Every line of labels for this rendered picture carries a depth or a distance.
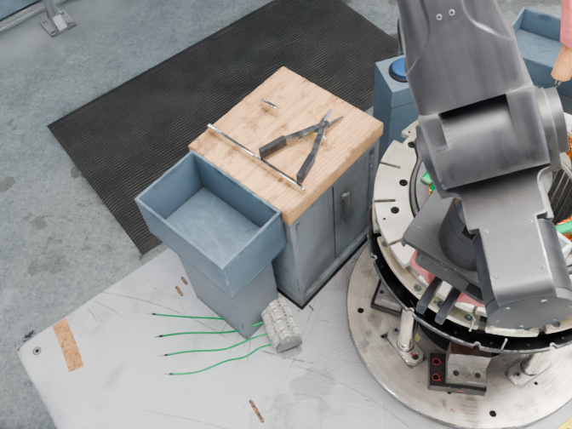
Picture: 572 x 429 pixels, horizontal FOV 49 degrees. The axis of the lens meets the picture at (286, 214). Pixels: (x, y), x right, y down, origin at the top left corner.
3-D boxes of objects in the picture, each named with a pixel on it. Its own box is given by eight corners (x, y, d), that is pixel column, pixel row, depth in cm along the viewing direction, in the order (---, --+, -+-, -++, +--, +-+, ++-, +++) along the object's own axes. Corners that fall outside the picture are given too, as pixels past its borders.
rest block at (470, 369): (445, 354, 93) (449, 340, 89) (484, 358, 92) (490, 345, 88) (444, 383, 91) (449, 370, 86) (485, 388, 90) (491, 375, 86)
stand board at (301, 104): (289, 226, 82) (288, 216, 80) (191, 156, 90) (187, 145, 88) (383, 134, 89) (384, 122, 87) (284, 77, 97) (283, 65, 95)
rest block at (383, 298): (409, 283, 101) (411, 277, 99) (400, 312, 98) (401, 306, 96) (385, 275, 102) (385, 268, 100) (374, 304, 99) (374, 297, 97)
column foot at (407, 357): (399, 324, 98) (399, 322, 98) (426, 357, 95) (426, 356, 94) (384, 334, 98) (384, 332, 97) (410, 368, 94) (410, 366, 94)
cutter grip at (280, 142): (262, 159, 84) (260, 151, 82) (259, 155, 84) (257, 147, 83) (287, 145, 84) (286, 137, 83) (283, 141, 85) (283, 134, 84)
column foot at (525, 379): (504, 373, 93) (505, 370, 92) (537, 349, 94) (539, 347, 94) (518, 389, 91) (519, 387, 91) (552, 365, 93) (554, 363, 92)
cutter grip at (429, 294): (422, 315, 60) (424, 307, 58) (414, 311, 60) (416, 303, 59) (442, 284, 62) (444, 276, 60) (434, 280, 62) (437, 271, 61)
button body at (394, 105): (420, 180, 116) (435, 79, 95) (385, 191, 115) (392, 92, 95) (404, 152, 120) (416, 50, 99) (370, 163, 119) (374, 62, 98)
